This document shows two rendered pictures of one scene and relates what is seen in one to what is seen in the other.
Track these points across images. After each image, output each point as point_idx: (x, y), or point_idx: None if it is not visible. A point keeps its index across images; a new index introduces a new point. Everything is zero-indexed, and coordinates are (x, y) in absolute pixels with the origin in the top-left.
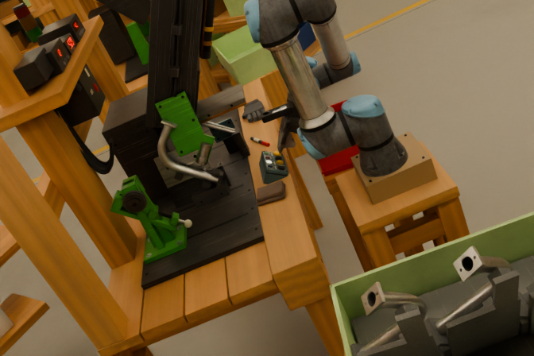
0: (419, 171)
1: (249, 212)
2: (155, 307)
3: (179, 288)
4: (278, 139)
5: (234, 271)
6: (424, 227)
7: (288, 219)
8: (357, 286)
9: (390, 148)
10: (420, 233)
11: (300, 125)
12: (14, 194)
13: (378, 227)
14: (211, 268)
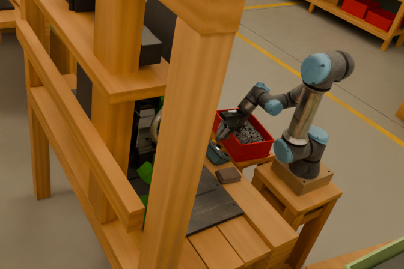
0: (326, 179)
1: (217, 188)
2: (180, 268)
3: (192, 250)
4: (218, 131)
5: (234, 239)
6: (315, 212)
7: (256, 200)
8: (356, 265)
9: (319, 163)
10: (312, 215)
11: (289, 140)
12: (193, 185)
13: (305, 212)
14: (211, 235)
